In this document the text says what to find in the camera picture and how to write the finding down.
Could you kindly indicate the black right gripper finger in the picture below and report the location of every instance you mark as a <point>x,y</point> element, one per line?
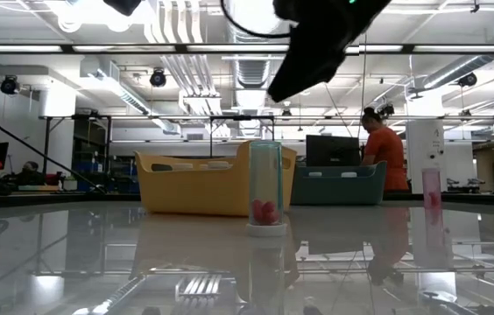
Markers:
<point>308,65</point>

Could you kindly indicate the pink translucent pill bottle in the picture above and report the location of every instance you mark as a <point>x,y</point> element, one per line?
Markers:
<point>431,184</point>

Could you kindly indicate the teal plastic bin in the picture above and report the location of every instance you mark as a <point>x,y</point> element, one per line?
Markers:
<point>339,190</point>

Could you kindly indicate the yellow plastic bin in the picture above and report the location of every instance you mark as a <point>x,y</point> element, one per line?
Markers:
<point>194,192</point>

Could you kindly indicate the black ceiling spotlight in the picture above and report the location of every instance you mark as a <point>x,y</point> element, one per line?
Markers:
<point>9,85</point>
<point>386,109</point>
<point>158,78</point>
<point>467,79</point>

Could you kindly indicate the person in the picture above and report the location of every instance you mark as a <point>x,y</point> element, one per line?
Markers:
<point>30,174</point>
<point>385,149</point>

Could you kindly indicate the black metal rack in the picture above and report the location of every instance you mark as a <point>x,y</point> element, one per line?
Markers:
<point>78,153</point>

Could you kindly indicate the black aluminium rig frame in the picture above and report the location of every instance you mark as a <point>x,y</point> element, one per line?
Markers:
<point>142,48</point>

